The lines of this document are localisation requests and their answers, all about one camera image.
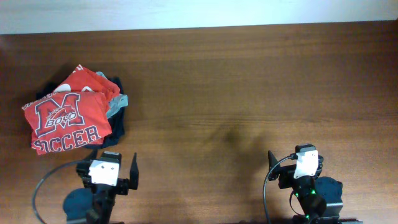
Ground left black cable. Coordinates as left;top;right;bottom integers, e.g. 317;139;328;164
32;159;93;224

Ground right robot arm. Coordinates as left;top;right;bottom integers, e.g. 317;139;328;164
262;144;362;224

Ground black cable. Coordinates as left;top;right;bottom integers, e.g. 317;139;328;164
32;159;93;224
262;153;298;224

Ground right black cable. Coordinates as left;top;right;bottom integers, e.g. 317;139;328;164
262;153;298;224

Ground folded navy shirt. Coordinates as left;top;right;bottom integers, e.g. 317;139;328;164
34;77;126;150

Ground orange soccer t-shirt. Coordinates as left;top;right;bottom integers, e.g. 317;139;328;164
22;91;112;155

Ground folded red soccer shirt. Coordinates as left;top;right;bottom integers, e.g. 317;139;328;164
53;65;121;102

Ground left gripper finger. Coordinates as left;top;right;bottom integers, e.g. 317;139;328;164
129;152;139;190
76;149;98;170

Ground folded grey shirt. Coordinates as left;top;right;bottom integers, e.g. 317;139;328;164
80;72;128;123

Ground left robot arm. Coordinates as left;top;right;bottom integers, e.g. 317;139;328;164
63;149;139;224

